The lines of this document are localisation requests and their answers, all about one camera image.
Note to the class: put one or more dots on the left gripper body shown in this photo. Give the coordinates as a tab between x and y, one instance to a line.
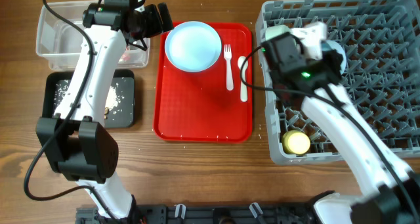
149	22

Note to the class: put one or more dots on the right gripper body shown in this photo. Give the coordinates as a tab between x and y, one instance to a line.
329	60

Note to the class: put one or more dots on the light blue bowl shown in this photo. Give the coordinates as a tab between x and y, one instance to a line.
330	45

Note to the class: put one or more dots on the red snack wrapper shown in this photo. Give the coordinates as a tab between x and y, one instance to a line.
125	58

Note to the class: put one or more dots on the light blue plate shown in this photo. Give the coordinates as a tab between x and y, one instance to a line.
193	46

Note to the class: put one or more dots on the green bowl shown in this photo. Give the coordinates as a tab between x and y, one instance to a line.
274	31

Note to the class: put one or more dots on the yellow plastic cup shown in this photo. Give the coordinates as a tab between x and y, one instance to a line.
295	142

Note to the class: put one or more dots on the white plastic fork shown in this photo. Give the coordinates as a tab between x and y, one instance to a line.
228	58

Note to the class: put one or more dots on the food scraps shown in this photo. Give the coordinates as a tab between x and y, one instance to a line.
111	100

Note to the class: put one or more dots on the white plastic spoon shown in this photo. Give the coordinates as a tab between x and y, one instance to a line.
243	64

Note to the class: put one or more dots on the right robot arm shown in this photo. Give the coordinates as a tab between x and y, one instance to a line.
390	188

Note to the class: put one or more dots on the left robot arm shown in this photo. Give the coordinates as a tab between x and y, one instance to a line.
74	138

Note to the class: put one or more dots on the grey dishwasher rack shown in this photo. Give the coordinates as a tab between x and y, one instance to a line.
381	42

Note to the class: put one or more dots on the black waste tray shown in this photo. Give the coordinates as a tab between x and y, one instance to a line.
121	116

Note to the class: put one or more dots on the clear plastic bin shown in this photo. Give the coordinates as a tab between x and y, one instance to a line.
60	43

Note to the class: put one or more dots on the red serving tray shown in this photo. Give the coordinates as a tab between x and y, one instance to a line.
197	107

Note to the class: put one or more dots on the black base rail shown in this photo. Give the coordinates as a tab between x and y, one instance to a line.
284	213

